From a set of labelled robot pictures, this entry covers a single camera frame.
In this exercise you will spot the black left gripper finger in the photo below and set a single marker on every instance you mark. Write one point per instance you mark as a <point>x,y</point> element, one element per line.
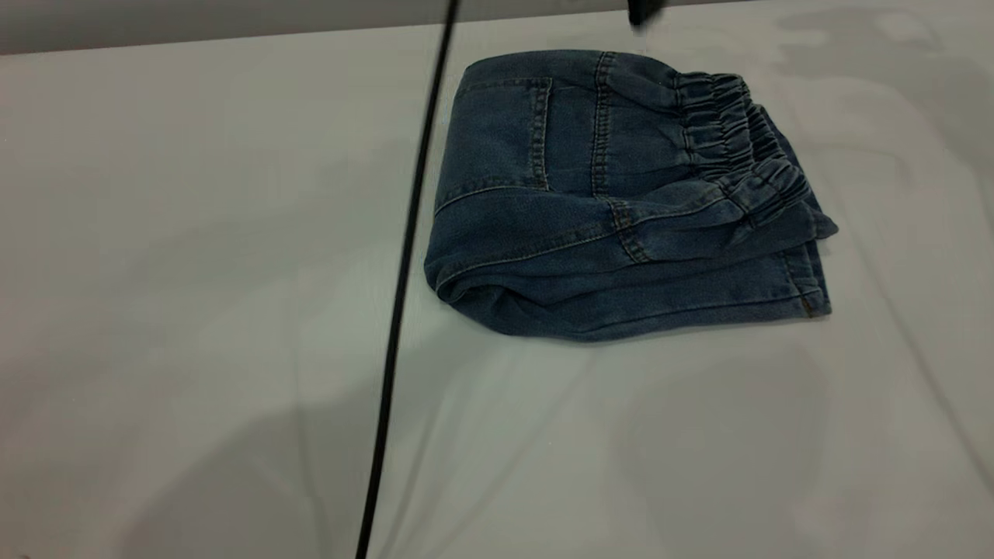
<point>644,11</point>

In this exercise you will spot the blue denim shorts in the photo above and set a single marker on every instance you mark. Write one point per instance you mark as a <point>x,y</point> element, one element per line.
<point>621,217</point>

